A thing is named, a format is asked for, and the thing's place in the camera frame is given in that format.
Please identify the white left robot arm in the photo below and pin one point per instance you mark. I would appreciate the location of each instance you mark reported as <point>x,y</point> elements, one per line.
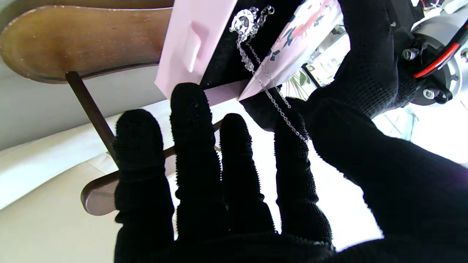
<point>438,33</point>

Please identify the brown wooden jewelry stand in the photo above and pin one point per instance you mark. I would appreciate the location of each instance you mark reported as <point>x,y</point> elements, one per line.
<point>84,40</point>

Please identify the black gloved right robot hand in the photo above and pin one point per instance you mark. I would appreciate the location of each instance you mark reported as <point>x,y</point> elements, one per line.
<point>402,201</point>

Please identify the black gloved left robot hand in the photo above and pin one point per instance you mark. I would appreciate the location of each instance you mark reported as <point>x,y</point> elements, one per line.
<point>369,54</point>

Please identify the broad-leaf potted plant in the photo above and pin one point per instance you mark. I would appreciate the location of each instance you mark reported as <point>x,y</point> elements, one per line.
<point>302,77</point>

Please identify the pink floral jewelry box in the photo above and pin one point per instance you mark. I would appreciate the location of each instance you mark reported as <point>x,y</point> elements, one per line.
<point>186,40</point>

